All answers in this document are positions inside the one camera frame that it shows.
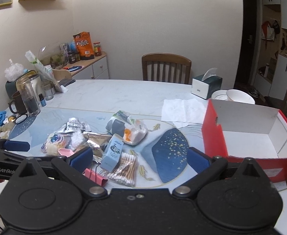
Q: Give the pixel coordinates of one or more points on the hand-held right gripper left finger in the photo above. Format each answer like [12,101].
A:
[81,156]

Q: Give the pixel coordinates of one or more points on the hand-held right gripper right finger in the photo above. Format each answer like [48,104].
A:
[197,158]

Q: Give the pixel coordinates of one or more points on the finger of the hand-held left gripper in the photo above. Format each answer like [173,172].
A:
[18,145]
[11,155]

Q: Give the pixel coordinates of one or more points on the small pink box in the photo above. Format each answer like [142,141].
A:
[65,152]

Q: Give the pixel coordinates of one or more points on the clear plastic wrapper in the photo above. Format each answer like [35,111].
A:
[77,139]

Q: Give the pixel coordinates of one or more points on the gold foil snack packet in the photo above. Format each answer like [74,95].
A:
[95,139]

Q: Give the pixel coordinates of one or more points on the pink binder clip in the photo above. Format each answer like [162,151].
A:
[98,179]

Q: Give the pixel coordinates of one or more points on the round cartoon snack packet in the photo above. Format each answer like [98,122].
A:
[55,143]

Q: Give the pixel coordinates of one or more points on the light blue small carton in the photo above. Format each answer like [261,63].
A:
[113,154]

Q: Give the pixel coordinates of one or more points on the silver printed foil pouch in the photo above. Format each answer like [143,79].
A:
[72,124]

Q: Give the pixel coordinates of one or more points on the cotton swabs pack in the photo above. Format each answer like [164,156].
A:
[125,169]

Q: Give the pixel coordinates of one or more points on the red cardboard box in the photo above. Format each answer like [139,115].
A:
[246,139]

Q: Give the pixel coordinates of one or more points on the blue white fish table mat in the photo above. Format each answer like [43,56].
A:
[168,151]

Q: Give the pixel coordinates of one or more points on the brown mug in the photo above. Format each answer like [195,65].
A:
[17,105]

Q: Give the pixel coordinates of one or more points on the glass jar with dark contents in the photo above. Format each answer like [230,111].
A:
[29,98]

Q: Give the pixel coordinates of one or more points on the small blue bottle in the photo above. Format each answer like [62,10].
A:
[42,100]

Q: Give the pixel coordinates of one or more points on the white paper napkin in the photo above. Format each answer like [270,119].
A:
[180,110]

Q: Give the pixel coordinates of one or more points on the teal white kettle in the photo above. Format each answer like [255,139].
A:
[11,88]

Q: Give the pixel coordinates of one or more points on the small glass jar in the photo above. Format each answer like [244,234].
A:
[48,91]

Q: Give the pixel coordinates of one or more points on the white plate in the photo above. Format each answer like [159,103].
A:
[219,95]

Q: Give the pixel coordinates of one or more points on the green white tissue box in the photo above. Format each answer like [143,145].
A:
[204,85]

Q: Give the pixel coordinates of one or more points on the white bowl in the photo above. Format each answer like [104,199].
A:
[240,97]

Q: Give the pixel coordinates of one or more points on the crumpled clear plastic bag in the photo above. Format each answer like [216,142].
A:
[13,71]

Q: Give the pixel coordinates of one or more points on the black folded cloth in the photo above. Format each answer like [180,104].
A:
[67,82]

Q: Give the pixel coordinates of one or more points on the green striped plastic bag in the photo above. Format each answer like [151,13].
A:
[42,71]

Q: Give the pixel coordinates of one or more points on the beige wooden organiser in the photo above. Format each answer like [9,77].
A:
[62,74]

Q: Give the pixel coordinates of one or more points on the sneakers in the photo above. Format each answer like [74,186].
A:
[254,93]

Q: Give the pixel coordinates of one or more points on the round blue mouse pad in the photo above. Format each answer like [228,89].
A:
[73,67]

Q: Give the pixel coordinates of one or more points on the white sideboard wooden top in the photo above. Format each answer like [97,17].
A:
[94,67]

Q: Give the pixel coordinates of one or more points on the red sauce jar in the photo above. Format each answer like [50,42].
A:
[97,49]

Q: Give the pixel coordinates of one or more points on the orange snack bag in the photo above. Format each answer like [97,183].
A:
[84,46]

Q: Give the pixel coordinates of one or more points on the blue purple packet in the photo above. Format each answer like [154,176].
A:
[68,47]

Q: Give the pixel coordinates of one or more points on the dark door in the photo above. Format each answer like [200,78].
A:
[245,41]

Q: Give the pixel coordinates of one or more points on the hanging bags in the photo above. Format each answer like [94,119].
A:
[269,30]

